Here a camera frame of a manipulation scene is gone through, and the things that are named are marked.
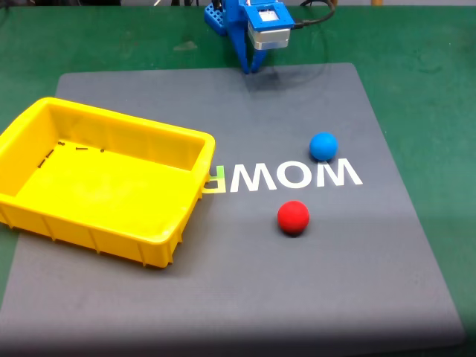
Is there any blue ball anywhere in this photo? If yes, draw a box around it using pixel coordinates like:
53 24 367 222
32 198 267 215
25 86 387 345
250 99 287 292
309 132 339 162

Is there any black camera cable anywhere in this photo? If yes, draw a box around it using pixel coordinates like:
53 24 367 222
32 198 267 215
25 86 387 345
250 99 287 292
293 0 338 30

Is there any red ball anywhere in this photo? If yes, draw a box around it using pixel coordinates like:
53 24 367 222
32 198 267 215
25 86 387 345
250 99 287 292
277 200 311 235

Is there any yellow plastic bin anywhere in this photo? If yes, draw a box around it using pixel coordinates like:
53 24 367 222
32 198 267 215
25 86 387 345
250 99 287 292
0 97 216 269

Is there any grey foam mat with letters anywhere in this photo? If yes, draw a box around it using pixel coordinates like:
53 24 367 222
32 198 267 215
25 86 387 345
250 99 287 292
0 62 468 350

